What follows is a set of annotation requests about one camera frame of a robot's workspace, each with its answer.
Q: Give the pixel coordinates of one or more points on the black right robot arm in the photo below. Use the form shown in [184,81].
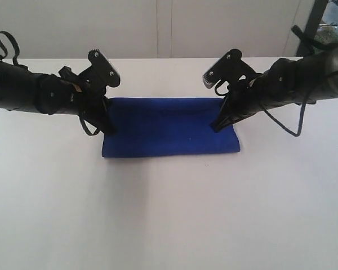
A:
[302,82]

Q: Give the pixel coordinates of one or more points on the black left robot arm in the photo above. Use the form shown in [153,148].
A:
[18,87]

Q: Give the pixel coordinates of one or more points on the blue towel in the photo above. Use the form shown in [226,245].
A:
[154,127]

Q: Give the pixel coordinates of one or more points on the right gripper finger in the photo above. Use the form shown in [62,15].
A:
[225,118]

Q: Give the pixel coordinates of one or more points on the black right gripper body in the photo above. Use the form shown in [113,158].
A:
[264,91]

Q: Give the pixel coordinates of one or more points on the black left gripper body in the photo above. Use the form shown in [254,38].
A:
[68,95]

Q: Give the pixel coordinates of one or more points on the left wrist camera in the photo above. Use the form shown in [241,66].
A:
[101,73]

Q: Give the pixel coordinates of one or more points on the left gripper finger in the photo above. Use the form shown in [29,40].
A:
[105,124]

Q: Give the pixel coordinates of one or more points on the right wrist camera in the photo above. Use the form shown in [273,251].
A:
[229,68]

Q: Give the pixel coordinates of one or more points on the black window frame post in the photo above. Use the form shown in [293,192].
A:
[312,24]

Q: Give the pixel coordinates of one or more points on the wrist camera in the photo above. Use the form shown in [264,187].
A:
[229,68]
[101,73]

